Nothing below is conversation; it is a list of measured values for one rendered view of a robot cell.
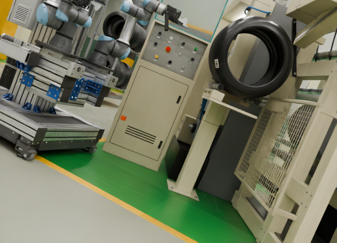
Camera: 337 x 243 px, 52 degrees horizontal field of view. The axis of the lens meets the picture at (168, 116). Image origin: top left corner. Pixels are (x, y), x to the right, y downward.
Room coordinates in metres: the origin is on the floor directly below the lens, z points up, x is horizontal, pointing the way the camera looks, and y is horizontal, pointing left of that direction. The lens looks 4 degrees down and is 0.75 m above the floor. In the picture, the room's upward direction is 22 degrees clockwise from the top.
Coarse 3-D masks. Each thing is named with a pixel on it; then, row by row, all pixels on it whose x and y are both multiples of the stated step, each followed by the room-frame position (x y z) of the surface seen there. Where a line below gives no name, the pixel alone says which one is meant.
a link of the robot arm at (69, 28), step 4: (68, 20) 2.23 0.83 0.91; (64, 24) 2.21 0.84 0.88; (68, 24) 2.23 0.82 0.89; (72, 24) 2.25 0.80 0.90; (76, 24) 2.27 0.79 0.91; (60, 28) 2.22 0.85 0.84; (64, 28) 2.23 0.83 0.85; (68, 28) 2.24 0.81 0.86; (72, 28) 2.26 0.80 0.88; (76, 28) 2.29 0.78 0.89; (60, 32) 2.24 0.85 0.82; (64, 32) 2.24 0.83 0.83; (68, 32) 2.25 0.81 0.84; (72, 32) 2.27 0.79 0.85; (72, 36) 2.28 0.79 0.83
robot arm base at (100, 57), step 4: (96, 52) 2.71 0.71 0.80; (100, 52) 2.71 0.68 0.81; (92, 56) 2.71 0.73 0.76; (96, 56) 2.70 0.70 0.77; (100, 56) 2.71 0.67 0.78; (104, 56) 2.73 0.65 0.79; (92, 60) 2.69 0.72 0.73; (96, 60) 2.69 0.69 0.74; (100, 60) 2.71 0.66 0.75; (104, 60) 2.73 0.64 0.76; (100, 64) 2.71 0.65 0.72; (104, 64) 2.73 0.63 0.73
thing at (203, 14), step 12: (168, 0) 3.11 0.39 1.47; (180, 0) 3.12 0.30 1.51; (192, 0) 3.13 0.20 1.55; (204, 0) 3.14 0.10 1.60; (216, 0) 3.15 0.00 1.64; (228, 0) 3.15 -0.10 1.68; (192, 12) 3.13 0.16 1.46; (204, 12) 3.14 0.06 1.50; (216, 12) 3.15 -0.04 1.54; (168, 24) 3.11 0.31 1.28; (192, 24) 3.14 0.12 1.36; (204, 24) 3.15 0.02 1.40; (216, 24) 3.15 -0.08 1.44; (204, 36) 3.15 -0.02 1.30
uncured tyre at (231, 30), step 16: (256, 16) 2.45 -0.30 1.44; (224, 32) 2.42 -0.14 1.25; (240, 32) 2.40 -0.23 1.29; (256, 32) 2.69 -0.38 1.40; (272, 32) 2.42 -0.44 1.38; (224, 48) 2.40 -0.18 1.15; (272, 48) 2.70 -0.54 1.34; (288, 48) 2.43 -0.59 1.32; (224, 64) 2.40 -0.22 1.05; (272, 64) 2.71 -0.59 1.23; (288, 64) 2.44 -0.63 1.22; (224, 80) 2.43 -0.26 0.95; (272, 80) 2.43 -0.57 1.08; (256, 96) 2.46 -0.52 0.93
